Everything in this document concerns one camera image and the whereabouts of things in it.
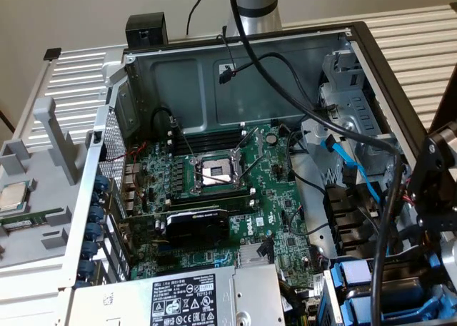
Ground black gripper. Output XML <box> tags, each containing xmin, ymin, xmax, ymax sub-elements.
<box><xmin>408</xmin><ymin>122</ymin><xmax>457</xmax><ymax>231</ymax></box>

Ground blue data wire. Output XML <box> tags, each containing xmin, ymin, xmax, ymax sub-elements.
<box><xmin>321</xmin><ymin>132</ymin><xmax>383</xmax><ymax>205</ymax></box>

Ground hard disk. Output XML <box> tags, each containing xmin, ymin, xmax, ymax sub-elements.
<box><xmin>328</xmin><ymin>254</ymin><xmax>446</xmax><ymax>305</ymax></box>

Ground empty blue disk carrier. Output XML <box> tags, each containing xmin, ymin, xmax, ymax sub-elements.
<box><xmin>338</xmin><ymin>294</ymin><xmax>457</xmax><ymax>325</ymax></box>

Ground grey metal drive cage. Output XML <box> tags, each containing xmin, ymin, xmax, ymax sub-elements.
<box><xmin>299</xmin><ymin>49</ymin><xmax>410</xmax><ymax>184</ymax></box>

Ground black fan shroud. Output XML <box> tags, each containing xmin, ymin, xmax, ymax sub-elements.
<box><xmin>323</xmin><ymin>183</ymin><xmax>380</xmax><ymax>260</ymax></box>

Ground green motherboard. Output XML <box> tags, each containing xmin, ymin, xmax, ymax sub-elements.
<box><xmin>121</xmin><ymin>121</ymin><xmax>328</xmax><ymax>300</ymax></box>

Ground blue drive bay brackets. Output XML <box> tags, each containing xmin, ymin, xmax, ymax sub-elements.
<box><xmin>321</xmin><ymin>243</ymin><xmax>457</xmax><ymax>326</ymax></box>

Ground steel socket cover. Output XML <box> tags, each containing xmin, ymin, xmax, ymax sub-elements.
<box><xmin>231</xmin><ymin>126</ymin><xmax>265</xmax><ymax>165</ymax></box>

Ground steel locking lever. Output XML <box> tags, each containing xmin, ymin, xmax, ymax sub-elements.
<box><xmin>170</xmin><ymin>116</ymin><xmax>196</xmax><ymax>161</ymax></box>
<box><xmin>238</xmin><ymin>151</ymin><xmax>266</xmax><ymax>183</ymax></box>

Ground black RAM slot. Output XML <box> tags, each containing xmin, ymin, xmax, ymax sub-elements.
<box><xmin>166</xmin><ymin>187</ymin><xmax>256</xmax><ymax>203</ymax></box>
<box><xmin>167</xmin><ymin>131</ymin><xmax>247</xmax><ymax>153</ymax></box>
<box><xmin>167</xmin><ymin>123</ymin><xmax>247</xmax><ymax>141</ymax></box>
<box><xmin>169</xmin><ymin>197</ymin><xmax>258</xmax><ymax>215</ymax></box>

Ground silver chipset heatsink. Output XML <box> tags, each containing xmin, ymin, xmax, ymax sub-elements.
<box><xmin>238</xmin><ymin>243</ymin><xmax>276</xmax><ymax>269</ymax></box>

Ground CPU socket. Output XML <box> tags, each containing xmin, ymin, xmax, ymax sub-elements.
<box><xmin>191</xmin><ymin>151</ymin><xmax>248</xmax><ymax>195</ymax></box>

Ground black graphics card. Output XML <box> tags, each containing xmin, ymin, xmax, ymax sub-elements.
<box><xmin>119</xmin><ymin>205</ymin><xmax>231</xmax><ymax>247</ymax></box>

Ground open grey PC case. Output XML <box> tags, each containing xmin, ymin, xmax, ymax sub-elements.
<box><xmin>59</xmin><ymin>21</ymin><xmax>457</xmax><ymax>326</ymax></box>

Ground black expansion slot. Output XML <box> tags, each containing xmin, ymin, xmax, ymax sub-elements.
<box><xmin>155</xmin><ymin>255</ymin><xmax>181</xmax><ymax>268</ymax></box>

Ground black box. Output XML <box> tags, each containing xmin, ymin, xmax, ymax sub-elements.
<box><xmin>125</xmin><ymin>12</ymin><xmax>169</xmax><ymax>51</ymax></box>

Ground grey power supply unit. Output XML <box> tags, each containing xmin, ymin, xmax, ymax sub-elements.
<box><xmin>69</xmin><ymin>263</ymin><xmax>286</xmax><ymax>326</ymax></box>

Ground grey parts rack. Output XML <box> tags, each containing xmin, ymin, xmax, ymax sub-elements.
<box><xmin>0</xmin><ymin>97</ymin><xmax>94</xmax><ymax>270</ymax></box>

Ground green RAM stick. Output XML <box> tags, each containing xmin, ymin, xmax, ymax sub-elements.
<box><xmin>0</xmin><ymin>208</ymin><xmax>62</xmax><ymax>230</ymax></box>

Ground silver CPU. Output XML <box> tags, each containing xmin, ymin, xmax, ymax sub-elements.
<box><xmin>0</xmin><ymin>178</ymin><xmax>31</xmax><ymax>213</ymax></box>

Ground black motherboard wire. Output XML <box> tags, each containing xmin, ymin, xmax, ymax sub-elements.
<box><xmin>285</xmin><ymin>128</ymin><xmax>329</xmax><ymax>195</ymax></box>

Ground black yellow wire bundle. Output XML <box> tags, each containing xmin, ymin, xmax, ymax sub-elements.
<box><xmin>278</xmin><ymin>277</ymin><xmax>322</xmax><ymax>326</ymax></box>

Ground black wire with plug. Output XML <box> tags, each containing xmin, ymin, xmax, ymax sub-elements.
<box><xmin>218</xmin><ymin>53</ymin><xmax>338</xmax><ymax>126</ymax></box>

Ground thin red black wire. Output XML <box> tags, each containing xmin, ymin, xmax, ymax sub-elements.
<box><xmin>216</xmin><ymin>34</ymin><xmax>238</xmax><ymax>76</ymax></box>

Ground black looped wire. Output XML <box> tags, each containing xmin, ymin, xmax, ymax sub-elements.
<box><xmin>151</xmin><ymin>106</ymin><xmax>179</xmax><ymax>134</ymax></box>

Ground thin black cable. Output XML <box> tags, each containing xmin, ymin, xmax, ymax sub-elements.
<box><xmin>186</xmin><ymin>0</ymin><xmax>211</xmax><ymax>36</ymax></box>

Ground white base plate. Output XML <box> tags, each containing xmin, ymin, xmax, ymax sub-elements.
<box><xmin>0</xmin><ymin>258</ymin><xmax>74</xmax><ymax>326</ymax></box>

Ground thin dark floor cable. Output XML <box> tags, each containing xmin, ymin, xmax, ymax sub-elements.
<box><xmin>0</xmin><ymin>110</ymin><xmax>16</xmax><ymax>134</ymax></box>

